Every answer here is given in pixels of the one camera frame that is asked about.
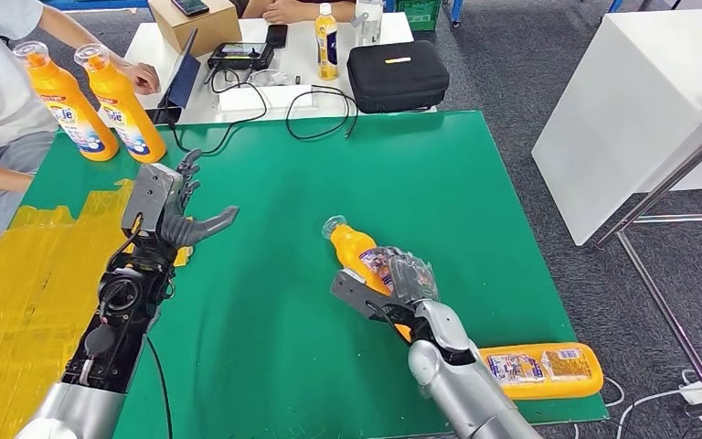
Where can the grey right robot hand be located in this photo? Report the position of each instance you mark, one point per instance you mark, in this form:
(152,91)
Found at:
(414,282)

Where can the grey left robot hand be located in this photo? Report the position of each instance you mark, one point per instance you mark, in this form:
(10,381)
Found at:
(193,230)

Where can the orange detergent bottle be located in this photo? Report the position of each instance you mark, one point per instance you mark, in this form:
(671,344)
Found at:
(75,121)
(127,118)
(539,388)
(351,248)

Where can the person's left forearm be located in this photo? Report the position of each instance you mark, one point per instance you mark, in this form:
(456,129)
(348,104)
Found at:
(66,27)

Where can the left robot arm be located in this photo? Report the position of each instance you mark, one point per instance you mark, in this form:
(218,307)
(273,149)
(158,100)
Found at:
(115,339)

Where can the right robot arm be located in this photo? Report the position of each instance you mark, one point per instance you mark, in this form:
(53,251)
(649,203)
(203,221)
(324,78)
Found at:
(466,388)

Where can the yellow drink bottle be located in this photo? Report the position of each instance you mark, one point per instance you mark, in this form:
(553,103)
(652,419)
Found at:
(327,48)

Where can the large black phone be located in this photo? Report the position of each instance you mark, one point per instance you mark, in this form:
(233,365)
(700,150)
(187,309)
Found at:
(168,115)

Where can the dark blue tablet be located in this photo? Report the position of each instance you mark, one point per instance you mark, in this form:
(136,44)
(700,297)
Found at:
(186,80)

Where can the person's left hand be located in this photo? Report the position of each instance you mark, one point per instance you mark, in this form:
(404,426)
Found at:
(144,79)

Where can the clear glasses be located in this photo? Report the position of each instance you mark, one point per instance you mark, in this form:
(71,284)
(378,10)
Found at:
(269,77)

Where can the black controller with screen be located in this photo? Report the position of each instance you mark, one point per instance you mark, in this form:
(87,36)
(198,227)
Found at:
(241,56)

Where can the yellow tape patch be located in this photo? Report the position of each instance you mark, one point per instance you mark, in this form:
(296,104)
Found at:
(18,291)

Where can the white desk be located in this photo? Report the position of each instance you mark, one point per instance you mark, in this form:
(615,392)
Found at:
(296,60)

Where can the cardboard box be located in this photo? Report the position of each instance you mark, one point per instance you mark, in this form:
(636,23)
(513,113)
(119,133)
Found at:
(202,31)

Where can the black zip case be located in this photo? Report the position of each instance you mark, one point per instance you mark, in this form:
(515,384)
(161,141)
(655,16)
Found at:
(397,82)

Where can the small black phone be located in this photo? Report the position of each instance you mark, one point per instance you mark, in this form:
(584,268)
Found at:
(276,35)

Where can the black phone with reflective screen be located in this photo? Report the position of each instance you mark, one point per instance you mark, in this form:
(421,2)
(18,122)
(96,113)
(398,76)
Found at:
(190,6)

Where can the blue metal bar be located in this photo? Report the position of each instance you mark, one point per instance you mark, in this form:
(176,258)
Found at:
(96,3)

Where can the clear water tumbler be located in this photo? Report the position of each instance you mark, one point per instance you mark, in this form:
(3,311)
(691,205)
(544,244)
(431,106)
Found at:
(368,25)

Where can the white cabinet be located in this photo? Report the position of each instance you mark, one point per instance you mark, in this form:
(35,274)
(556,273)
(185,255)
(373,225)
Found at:
(617,109)

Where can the green plastic crate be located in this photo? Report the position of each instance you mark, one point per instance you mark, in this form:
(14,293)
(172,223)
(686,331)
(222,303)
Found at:
(419,13)

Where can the blue metal leg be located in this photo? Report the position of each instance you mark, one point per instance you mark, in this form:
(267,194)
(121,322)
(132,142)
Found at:
(455,11)

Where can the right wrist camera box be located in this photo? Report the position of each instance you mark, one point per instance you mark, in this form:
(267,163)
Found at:
(363,297)

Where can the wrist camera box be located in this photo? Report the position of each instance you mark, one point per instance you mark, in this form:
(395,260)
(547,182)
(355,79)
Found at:
(363,297)
(148,197)

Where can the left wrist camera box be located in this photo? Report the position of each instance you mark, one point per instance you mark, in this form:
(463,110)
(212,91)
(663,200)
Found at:
(148,197)

